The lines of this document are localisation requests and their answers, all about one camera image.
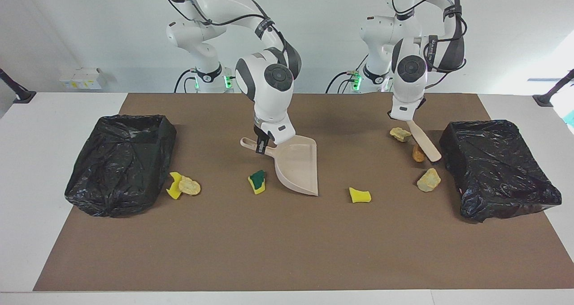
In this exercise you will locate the beige hand brush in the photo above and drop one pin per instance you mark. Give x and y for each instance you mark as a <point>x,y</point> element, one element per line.
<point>423,141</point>

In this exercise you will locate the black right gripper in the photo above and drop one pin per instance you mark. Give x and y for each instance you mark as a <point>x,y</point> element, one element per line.
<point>261,133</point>

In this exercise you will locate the curled yellow sponge piece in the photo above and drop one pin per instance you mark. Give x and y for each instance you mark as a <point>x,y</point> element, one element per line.
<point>174,178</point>

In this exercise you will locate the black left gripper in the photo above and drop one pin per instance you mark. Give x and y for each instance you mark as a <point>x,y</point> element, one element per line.
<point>420,103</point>

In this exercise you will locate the black camera stand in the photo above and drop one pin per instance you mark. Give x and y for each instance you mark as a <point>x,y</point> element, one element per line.
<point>547,98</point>
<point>20,94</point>

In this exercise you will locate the round pale bread piece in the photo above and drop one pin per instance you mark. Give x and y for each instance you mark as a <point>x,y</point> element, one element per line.
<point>190,186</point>

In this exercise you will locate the brown table mat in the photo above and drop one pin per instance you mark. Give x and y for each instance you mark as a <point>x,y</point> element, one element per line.
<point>224,260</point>

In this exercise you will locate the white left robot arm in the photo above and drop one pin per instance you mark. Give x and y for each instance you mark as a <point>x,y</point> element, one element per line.
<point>410,89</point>

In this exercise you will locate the pale scalloped bread piece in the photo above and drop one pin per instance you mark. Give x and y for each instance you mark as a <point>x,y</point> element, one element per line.
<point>399,134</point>

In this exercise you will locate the green and yellow sponge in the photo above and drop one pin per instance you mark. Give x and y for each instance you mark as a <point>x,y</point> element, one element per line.
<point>257,181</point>

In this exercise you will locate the black bag lined bin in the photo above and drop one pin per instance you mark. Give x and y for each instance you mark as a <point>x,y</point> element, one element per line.
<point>497,170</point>
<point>121,166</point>

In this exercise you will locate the pale chunky bread piece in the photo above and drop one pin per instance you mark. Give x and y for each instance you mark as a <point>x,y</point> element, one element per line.
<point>428,180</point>

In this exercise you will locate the white box with yellow label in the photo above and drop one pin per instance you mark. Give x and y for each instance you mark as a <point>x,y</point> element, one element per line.
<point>83,78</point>

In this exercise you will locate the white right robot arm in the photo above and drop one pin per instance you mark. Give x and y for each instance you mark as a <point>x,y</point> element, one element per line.
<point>269,103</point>

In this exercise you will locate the orange brown bread roll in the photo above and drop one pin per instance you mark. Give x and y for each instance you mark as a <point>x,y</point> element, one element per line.
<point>417,154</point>

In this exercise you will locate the yellow sponge wedge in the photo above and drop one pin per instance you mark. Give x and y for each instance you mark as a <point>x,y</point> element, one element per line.
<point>358,196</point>

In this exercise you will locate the beige plastic dustpan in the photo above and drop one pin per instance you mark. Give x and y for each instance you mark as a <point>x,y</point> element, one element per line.
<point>298,166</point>

